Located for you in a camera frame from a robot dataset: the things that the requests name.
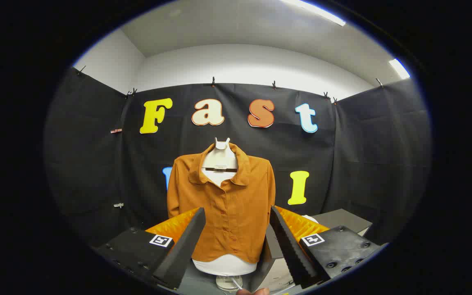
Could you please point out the small red clip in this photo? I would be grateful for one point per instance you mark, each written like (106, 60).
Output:
(116, 130)

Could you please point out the short ceiling light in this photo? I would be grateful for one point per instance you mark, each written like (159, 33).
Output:
(400, 68)

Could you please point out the long ceiling light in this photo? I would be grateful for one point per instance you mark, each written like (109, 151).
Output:
(316, 12)

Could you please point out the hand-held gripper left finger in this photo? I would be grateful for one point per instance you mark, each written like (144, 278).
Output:
(182, 250)

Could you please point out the orange-brown button shirt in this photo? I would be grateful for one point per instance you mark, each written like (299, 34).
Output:
(236, 213)

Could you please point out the row of black cloth clips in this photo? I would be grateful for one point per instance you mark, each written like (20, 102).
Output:
(213, 82)

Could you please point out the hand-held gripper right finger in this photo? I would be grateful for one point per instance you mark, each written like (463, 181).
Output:
(291, 250)

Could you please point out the black backdrop cloth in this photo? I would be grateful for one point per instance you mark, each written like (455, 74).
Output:
(342, 143)

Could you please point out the small white clip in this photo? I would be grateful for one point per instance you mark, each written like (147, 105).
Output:
(118, 205)

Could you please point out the white mannequin torso form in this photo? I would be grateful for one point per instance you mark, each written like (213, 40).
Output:
(221, 157)

